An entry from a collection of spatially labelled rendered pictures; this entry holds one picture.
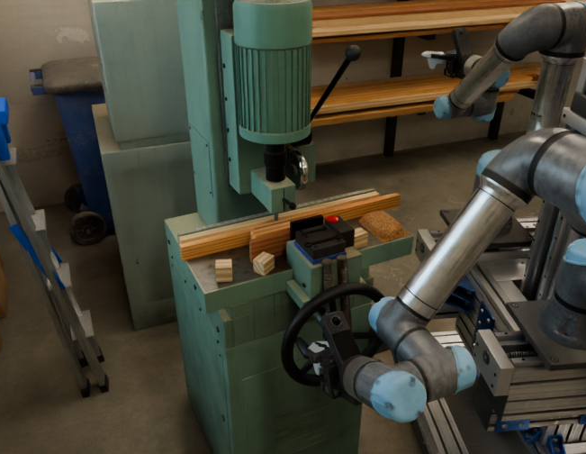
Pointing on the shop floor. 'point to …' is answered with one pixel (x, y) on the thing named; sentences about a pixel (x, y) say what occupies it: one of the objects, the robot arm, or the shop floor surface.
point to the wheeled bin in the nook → (79, 140)
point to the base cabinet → (260, 387)
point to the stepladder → (42, 254)
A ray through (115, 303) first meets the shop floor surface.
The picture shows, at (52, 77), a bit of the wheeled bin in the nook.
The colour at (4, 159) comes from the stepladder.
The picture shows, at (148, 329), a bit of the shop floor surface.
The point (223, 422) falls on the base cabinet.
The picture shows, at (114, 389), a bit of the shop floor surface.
